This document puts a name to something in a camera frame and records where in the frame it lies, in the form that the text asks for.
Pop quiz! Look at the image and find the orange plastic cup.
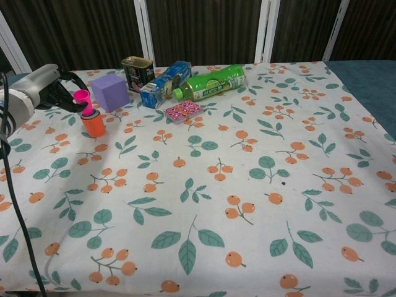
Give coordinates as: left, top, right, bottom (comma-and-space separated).
80, 113, 107, 139

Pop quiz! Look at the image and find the green plastic drink bottle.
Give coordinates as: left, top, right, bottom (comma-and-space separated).
172, 64, 247, 102

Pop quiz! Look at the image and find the pink plastic cup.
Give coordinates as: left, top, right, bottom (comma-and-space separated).
73, 89, 94, 118

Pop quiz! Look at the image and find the floral fruit print tablecloth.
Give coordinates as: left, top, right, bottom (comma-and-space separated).
0, 61, 396, 297

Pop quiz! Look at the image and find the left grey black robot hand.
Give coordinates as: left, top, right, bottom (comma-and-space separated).
9, 63, 91, 117

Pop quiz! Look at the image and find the purple foam cube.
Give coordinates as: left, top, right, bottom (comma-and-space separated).
89, 76, 130, 113

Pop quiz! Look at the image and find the dark folding screen white frame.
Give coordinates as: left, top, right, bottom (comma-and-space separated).
0, 0, 396, 75

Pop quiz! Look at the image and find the black gold luncheon meat can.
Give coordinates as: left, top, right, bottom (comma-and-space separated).
120, 56, 155, 93

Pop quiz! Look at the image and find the blue cardboard snack box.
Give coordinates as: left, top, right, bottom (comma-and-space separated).
139, 61, 193, 109

